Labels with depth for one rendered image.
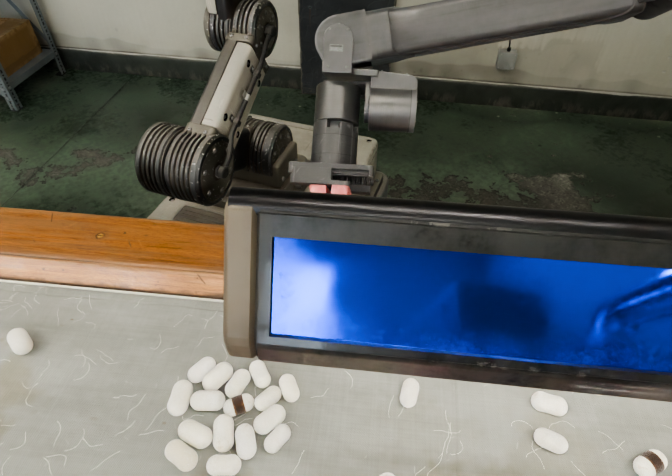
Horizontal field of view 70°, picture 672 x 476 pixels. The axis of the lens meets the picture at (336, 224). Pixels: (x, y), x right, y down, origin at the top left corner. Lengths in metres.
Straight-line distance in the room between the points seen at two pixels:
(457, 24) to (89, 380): 0.59
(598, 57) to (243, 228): 2.43
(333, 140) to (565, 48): 2.02
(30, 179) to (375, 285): 2.20
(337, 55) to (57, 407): 0.50
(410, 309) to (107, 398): 0.46
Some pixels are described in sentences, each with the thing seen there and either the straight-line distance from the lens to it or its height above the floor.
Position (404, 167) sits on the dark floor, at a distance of 2.08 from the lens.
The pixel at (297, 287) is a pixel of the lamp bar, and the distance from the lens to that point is 0.21.
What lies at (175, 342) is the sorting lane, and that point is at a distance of 0.63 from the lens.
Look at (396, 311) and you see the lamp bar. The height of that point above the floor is 1.07.
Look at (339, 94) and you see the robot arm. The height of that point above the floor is 0.95.
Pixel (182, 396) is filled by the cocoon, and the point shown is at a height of 0.76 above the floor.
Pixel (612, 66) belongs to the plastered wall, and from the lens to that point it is 2.62.
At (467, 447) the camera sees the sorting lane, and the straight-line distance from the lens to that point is 0.56.
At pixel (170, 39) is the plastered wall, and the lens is 2.78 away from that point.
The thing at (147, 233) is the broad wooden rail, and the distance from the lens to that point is 0.73.
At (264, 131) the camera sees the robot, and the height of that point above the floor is 0.65.
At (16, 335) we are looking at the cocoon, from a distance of 0.69.
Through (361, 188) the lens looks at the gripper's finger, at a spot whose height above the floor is 0.85.
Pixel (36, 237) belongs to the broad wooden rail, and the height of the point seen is 0.76.
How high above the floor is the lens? 1.24
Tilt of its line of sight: 44 degrees down
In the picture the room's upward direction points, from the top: straight up
